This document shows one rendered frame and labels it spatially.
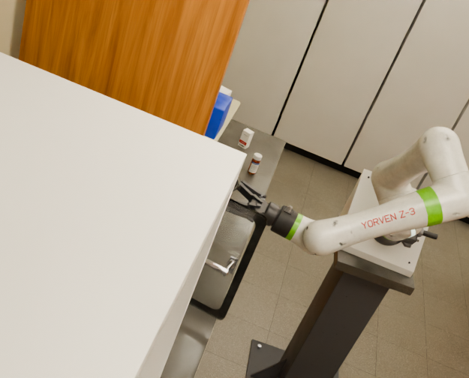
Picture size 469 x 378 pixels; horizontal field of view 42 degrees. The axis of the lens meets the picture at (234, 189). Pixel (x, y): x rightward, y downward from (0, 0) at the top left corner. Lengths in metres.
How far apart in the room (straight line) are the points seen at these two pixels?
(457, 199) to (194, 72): 0.88
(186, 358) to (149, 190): 1.31
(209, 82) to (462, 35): 3.39
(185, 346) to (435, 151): 0.93
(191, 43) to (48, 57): 0.37
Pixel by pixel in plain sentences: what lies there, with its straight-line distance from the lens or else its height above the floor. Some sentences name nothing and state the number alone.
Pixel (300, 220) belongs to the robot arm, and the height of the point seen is 1.24.
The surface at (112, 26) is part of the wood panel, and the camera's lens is 1.46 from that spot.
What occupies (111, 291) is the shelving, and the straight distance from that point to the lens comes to 0.41.
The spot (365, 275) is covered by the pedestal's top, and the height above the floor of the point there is 0.92.
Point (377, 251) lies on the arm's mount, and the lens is 2.46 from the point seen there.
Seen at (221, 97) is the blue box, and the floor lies 1.60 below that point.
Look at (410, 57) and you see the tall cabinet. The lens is 4.68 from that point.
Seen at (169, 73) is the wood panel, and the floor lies 1.69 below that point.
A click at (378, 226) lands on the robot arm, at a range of 1.83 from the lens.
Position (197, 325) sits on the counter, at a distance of 1.88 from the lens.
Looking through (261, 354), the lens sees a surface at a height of 0.02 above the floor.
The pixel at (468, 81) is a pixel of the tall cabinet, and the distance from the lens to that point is 4.76.
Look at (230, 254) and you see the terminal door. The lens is 1.70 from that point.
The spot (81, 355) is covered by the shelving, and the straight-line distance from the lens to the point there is 0.37.
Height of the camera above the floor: 2.27
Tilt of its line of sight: 32 degrees down
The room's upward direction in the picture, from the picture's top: 21 degrees clockwise
